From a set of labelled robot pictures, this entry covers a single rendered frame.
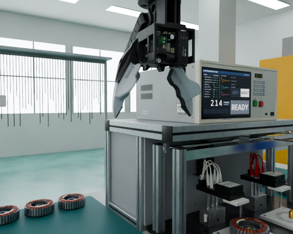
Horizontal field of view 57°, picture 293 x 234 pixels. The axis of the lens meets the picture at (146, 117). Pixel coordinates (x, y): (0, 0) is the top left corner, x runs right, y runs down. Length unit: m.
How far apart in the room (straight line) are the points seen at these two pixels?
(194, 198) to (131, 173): 0.26
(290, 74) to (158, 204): 4.07
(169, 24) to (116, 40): 7.58
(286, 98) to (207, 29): 1.81
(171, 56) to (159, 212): 0.60
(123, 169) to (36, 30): 6.40
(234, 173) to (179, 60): 0.88
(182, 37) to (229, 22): 4.90
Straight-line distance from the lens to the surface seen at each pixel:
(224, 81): 0.96
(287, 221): 1.09
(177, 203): 0.81
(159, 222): 0.92
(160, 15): 0.43
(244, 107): 1.05
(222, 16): 5.19
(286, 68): 4.81
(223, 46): 5.09
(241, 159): 1.26
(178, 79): 0.48
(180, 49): 0.42
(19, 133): 7.00
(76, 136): 7.34
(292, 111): 4.72
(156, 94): 1.05
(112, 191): 1.16
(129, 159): 1.00
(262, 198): 1.18
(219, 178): 0.98
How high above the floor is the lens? 1.17
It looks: 2 degrees down
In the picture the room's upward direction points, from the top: straight up
